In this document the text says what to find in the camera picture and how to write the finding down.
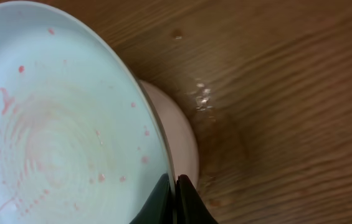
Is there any light blue plate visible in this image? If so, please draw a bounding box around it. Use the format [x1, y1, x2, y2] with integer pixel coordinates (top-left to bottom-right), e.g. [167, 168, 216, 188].
[0, 1, 174, 224]

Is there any white plate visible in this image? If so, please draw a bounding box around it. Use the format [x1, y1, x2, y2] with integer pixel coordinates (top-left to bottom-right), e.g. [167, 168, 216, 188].
[140, 81, 199, 187]

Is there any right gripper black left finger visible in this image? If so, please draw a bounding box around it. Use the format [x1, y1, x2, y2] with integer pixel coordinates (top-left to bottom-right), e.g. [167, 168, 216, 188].
[130, 174, 173, 224]

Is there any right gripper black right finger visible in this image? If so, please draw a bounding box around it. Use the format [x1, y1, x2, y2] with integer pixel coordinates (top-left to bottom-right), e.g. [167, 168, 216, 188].
[176, 174, 218, 224]

